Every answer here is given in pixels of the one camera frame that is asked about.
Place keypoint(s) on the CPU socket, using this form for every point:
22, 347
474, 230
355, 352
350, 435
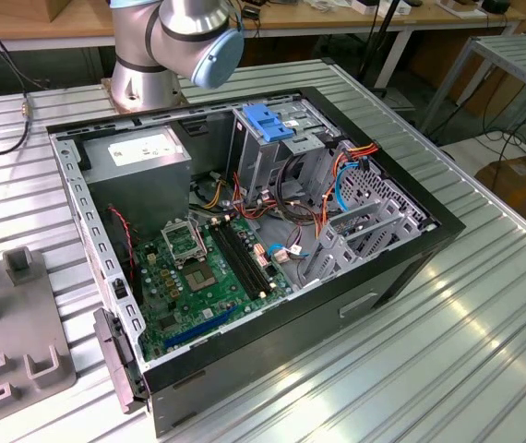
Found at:
200, 279

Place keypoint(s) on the black open PC case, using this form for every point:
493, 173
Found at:
290, 332

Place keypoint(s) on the wooden desk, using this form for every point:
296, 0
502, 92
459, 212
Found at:
14, 20

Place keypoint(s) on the green motherboard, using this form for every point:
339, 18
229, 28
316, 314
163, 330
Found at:
217, 300

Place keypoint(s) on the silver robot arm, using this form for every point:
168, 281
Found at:
175, 27

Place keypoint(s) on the grey power supply unit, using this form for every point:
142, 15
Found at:
138, 184

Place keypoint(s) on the grey card retention latch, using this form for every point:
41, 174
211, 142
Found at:
113, 360

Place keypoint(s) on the small black device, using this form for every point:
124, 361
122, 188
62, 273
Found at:
496, 5

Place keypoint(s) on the silver disk bay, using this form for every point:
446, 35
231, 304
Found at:
342, 253

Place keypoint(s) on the blue expansion slot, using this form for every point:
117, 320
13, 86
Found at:
198, 328

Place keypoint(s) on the small brown cardboard box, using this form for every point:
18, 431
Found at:
74, 8

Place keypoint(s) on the metal slat side table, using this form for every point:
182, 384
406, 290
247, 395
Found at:
521, 60

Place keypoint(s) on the large cardboard box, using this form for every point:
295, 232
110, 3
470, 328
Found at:
521, 194

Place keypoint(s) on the silver optical drive cage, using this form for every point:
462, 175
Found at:
263, 157

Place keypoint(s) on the black RAM slot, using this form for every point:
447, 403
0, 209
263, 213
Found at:
252, 255
239, 259
246, 257
233, 261

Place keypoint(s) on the blue drive cage latch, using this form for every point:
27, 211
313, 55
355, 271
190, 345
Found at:
267, 124

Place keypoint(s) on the grey parts rack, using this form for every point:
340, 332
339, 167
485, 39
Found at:
14, 323

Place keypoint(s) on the black case lock button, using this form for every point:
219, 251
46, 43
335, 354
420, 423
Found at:
118, 290

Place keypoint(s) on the flat brown cardboard box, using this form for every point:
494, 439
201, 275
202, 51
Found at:
498, 99

